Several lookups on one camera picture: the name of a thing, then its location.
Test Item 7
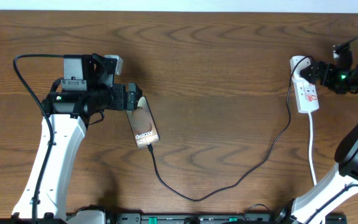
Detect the black charger cable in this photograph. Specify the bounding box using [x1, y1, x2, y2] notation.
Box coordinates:
[147, 55, 315, 202]

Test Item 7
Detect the bronze Galaxy smartphone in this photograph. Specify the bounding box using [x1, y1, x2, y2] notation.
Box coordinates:
[126, 96, 160, 148]

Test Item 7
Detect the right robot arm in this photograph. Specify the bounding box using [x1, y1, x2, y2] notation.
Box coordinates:
[272, 42, 358, 223]

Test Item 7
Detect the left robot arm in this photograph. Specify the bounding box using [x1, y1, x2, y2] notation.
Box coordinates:
[0, 54, 142, 223]

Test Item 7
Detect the white power strip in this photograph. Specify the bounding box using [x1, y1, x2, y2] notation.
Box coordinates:
[290, 55, 319, 114]

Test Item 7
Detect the white power strip cord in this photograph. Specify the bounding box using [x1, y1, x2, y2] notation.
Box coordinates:
[308, 112, 318, 187]

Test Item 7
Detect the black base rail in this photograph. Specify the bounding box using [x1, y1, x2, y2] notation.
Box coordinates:
[67, 212, 347, 224]

